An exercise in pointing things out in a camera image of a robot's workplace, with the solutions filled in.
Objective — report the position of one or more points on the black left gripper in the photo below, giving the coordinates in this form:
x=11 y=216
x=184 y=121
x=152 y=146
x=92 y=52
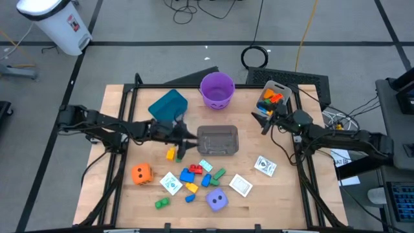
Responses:
x=165 y=131

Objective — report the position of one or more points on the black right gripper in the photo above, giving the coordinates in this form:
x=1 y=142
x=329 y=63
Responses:
x=296 y=123

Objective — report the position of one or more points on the red-orange toy brick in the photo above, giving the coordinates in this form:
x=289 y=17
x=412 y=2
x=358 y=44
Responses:
x=277 y=98

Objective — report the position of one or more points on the orange toy brick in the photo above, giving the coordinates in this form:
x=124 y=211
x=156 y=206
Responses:
x=269 y=94

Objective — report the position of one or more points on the red toy brick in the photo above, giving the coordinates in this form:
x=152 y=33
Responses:
x=196 y=169

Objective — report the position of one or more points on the mint toy brick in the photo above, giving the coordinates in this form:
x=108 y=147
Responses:
x=206 y=165

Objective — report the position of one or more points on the smoky transparent plastic tray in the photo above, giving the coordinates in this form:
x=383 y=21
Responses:
x=220 y=140

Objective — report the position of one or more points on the large blue toy brick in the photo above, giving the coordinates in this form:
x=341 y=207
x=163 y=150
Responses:
x=187 y=176

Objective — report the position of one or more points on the long green toy brick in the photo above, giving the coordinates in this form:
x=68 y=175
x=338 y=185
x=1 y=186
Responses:
x=219 y=174

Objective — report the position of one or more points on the card deck green print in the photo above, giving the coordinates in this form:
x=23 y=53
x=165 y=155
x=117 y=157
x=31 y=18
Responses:
x=171 y=183

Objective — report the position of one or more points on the small green toy brick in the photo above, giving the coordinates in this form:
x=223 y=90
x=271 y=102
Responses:
x=214 y=182

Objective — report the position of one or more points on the card deck black emblem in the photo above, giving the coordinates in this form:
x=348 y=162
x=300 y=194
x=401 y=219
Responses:
x=265 y=166

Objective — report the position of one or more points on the small blue toy brick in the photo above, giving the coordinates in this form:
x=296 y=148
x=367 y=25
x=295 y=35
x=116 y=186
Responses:
x=190 y=198

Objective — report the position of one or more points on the green two-stud toy brick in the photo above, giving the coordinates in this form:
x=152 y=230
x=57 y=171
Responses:
x=162 y=203

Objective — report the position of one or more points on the card deck grey pattern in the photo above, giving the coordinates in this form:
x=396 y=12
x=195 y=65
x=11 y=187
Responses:
x=240 y=185

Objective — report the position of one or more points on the purple foam die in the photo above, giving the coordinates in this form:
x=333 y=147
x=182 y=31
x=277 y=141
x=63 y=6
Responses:
x=216 y=206

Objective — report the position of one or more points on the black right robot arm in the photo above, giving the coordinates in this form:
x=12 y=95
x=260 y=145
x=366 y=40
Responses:
x=339 y=137

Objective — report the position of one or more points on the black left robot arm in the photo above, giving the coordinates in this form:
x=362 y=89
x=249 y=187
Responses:
x=106 y=122

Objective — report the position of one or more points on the light grey plastic bin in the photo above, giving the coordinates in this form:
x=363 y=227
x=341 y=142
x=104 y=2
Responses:
x=273 y=83

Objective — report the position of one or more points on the teal plastic bin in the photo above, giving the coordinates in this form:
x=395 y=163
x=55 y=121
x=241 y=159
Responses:
x=168 y=105

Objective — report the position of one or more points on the black perforated panel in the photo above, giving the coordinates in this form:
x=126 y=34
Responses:
x=307 y=79

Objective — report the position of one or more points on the purple plastic bucket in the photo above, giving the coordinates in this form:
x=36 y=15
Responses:
x=217 y=94

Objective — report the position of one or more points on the orange foam die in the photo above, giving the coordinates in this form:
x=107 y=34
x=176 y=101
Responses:
x=137 y=176

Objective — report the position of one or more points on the printed white paper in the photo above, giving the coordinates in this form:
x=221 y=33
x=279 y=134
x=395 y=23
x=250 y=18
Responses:
x=339 y=159

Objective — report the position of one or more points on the blank white paper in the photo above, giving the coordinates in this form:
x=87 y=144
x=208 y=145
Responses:
x=351 y=181

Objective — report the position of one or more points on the black desk beam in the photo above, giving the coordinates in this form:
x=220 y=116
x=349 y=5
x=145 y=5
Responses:
x=362 y=166

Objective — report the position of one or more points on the grey desk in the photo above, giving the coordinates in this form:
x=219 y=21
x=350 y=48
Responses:
x=399 y=123

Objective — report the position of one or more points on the white rounded object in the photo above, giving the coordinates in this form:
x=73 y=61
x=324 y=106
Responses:
x=376 y=195

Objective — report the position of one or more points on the black monitor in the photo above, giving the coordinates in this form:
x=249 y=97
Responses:
x=406 y=97

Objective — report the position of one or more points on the backlit keyboard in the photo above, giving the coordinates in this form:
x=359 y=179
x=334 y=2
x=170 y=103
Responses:
x=402 y=200

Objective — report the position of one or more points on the grey keyboard shelf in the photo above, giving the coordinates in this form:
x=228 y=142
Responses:
x=393 y=226

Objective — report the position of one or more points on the white pedal trash can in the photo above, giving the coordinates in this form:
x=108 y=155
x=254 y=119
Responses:
x=58 y=26

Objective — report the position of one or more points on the grey stand foot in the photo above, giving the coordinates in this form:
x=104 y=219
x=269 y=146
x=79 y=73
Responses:
x=19 y=72

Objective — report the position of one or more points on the silver metal bracket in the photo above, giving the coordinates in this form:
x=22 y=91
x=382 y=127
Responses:
x=297 y=139

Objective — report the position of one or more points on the black aluminium table frame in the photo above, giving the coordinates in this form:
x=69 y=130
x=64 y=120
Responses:
x=155 y=86

